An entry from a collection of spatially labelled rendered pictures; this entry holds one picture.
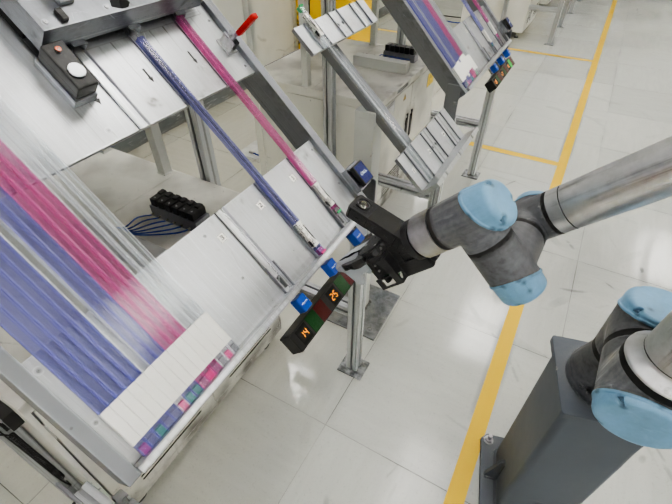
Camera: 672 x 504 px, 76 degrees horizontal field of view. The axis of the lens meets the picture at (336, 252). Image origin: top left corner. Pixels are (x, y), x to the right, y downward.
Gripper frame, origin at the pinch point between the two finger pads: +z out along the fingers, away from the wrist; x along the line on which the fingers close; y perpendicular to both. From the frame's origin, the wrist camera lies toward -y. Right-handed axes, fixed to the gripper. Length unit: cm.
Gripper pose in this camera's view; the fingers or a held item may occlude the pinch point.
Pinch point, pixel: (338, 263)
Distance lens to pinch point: 84.6
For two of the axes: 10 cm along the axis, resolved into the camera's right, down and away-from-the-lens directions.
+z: -6.0, 3.1, 7.3
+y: 6.3, 7.5, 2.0
